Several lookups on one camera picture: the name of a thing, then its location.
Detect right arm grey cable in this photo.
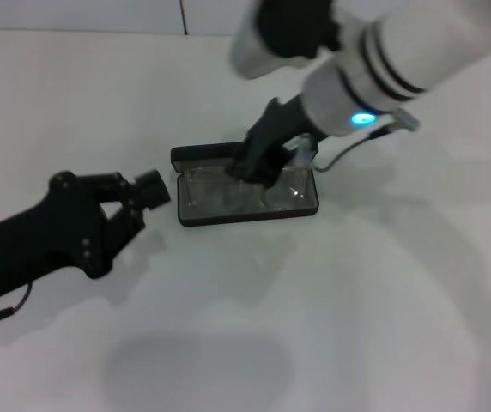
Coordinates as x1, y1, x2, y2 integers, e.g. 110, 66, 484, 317
313, 124, 395, 173

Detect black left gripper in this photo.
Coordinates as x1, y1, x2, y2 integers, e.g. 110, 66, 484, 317
0, 170, 173, 304

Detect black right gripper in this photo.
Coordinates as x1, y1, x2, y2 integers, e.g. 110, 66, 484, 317
227, 96, 328, 188

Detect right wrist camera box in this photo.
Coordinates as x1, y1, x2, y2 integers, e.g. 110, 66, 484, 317
229, 0, 343, 81

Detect black glasses case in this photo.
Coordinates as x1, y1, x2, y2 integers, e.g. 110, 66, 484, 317
171, 143, 319, 227

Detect clear white glasses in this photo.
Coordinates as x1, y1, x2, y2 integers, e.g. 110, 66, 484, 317
185, 165, 309, 214

